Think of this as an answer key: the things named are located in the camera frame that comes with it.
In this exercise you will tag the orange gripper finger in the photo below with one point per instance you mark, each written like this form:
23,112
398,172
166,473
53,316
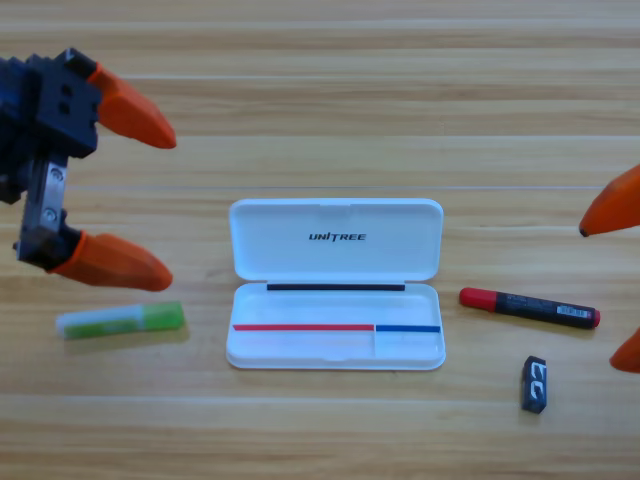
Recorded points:
629,357
120,262
615,207

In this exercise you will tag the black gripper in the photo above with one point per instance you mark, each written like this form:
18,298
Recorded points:
60,107

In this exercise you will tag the red and black marker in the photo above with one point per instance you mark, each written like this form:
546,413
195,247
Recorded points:
530,306

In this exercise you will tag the white Unitree pencil case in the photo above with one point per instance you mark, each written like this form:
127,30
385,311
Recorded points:
335,310

